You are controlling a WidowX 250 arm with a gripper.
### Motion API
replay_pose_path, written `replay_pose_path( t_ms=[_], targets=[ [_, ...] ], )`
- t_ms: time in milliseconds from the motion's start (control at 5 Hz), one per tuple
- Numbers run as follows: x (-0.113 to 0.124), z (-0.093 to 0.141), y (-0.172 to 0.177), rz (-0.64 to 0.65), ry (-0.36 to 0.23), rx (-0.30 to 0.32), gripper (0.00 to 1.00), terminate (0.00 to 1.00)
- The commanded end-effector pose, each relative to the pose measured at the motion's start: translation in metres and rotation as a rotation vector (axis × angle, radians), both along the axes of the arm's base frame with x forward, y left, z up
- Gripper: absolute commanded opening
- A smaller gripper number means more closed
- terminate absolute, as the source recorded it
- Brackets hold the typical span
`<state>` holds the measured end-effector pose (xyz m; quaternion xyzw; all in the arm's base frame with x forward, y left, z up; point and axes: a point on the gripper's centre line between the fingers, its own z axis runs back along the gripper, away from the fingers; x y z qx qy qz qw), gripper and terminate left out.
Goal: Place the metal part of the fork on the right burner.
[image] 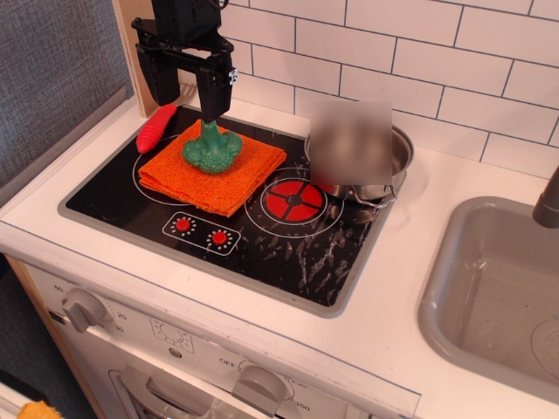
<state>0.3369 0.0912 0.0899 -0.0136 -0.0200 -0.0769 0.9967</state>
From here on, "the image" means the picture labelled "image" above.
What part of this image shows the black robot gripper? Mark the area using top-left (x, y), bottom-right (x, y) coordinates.
top-left (132, 0), bottom-right (237, 121)

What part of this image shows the orange woven cloth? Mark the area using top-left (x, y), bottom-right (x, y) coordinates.
top-left (138, 119), bottom-right (288, 217)

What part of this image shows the green toy broccoli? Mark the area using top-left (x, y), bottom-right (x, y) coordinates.
top-left (182, 120), bottom-right (243, 175)

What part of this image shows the black toy stovetop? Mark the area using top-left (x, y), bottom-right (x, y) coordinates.
top-left (59, 107), bottom-right (390, 316)

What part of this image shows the stainless steel pot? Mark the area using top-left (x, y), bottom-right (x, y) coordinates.
top-left (304, 122), bottom-right (414, 208)

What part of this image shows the grey left oven knob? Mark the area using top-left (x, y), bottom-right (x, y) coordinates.
top-left (62, 288), bottom-right (107, 333)

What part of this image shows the grey oven knob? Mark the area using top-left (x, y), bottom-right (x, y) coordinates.
top-left (231, 366), bottom-right (287, 417)
top-left (62, 288), bottom-right (107, 333)

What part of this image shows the white toy oven front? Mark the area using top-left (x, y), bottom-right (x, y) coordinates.
top-left (26, 266), bottom-right (419, 418)

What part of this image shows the grey right oven knob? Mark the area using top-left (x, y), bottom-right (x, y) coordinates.
top-left (231, 366), bottom-right (287, 417)

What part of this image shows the orange yellow fuzzy object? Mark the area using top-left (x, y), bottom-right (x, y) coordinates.
top-left (17, 401), bottom-right (62, 419)

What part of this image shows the grey sink basin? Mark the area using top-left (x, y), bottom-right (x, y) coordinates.
top-left (418, 196), bottom-right (558, 403)

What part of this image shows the grey faucet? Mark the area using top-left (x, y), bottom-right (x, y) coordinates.
top-left (532, 167), bottom-right (559, 229)

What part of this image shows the wooden side post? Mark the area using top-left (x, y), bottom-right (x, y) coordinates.
top-left (112, 0), bottom-right (158, 118)

